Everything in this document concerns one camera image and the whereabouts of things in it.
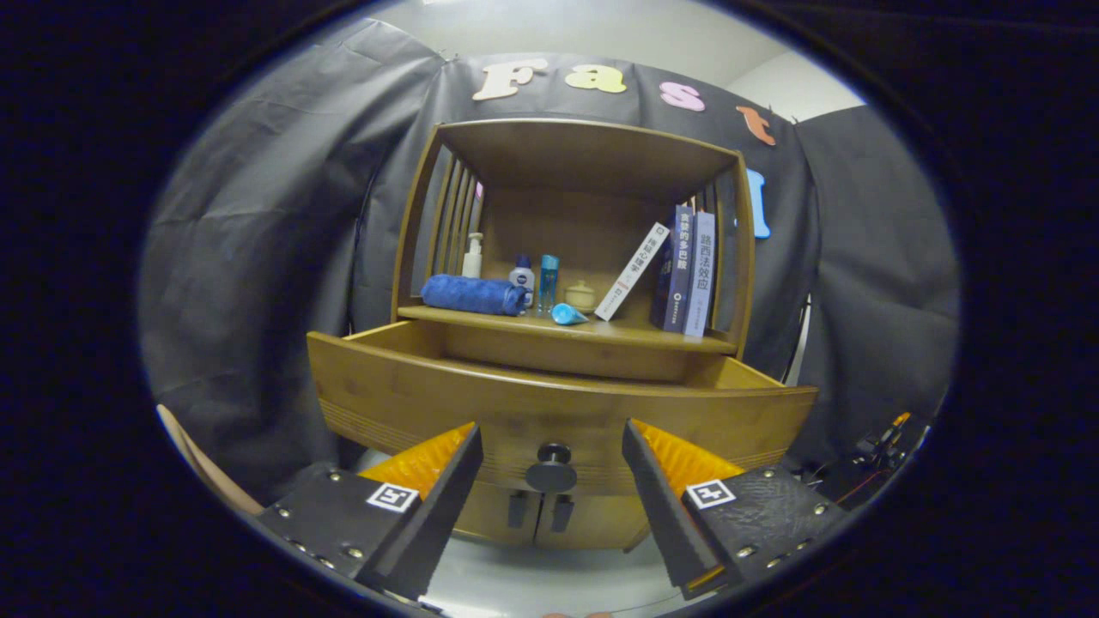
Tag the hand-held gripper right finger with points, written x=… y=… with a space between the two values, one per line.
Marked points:
x=665 y=515

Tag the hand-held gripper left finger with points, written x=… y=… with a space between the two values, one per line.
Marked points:
x=438 y=524

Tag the wooden drawer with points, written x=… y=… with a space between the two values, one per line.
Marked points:
x=412 y=403

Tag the blue squeeze tube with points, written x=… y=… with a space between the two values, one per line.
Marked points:
x=567 y=314

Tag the wooden cabinet door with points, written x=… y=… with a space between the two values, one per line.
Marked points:
x=489 y=522
x=601 y=525

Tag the wooden countertop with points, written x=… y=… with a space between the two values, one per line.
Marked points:
x=601 y=332

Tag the wooden cabinet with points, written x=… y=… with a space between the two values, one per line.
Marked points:
x=592 y=163

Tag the black and orange tool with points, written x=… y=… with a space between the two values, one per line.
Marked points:
x=880 y=446

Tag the blue folded towel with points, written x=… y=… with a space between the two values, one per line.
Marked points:
x=472 y=294

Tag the beige lidded teacup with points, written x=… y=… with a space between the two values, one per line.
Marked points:
x=581 y=296

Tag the dark blue book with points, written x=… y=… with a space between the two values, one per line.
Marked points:
x=678 y=275

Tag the pale purple book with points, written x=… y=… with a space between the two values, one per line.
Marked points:
x=701 y=275

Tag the beige curved chair part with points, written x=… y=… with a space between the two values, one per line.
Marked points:
x=202 y=463

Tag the white book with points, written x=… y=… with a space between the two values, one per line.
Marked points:
x=635 y=266

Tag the white bottle with blue cap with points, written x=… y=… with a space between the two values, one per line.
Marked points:
x=522 y=276

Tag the clear blue bottle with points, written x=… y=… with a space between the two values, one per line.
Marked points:
x=549 y=279

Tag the white pump bottle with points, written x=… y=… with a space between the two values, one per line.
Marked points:
x=472 y=262

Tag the black backdrop cloth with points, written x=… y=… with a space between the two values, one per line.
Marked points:
x=275 y=257

